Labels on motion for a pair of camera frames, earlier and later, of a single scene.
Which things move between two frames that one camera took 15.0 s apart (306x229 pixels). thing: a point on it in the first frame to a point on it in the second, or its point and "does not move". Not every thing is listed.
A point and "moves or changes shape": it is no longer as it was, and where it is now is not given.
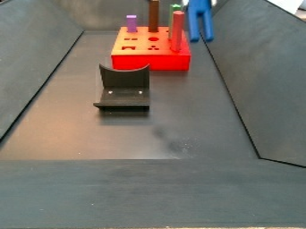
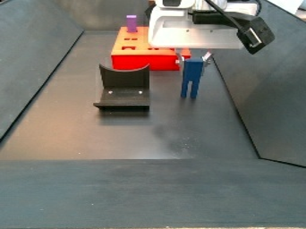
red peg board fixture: x=142 y=48 does not move
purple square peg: x=131 y=22 does not move
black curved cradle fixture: x=126 y=89 does not move
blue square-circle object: x=198 y=8 moves or changes shape
